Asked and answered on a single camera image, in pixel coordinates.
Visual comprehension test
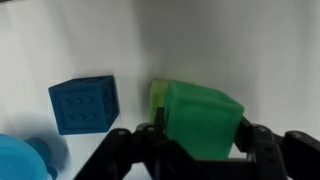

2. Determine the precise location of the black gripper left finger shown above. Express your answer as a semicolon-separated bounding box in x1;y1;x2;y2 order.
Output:
73;107;214;180

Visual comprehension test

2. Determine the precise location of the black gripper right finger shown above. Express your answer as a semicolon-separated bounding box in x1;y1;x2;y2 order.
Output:
234;117;320;180

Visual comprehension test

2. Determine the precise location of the light green toy block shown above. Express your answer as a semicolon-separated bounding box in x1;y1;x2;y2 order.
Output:
148;78;196;123

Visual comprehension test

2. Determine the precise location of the dark blue toy block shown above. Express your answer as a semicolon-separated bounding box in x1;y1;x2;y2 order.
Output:
48;75;119;135

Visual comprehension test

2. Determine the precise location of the blue toy plate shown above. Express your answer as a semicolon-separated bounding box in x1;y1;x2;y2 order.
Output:
0;134;68;180

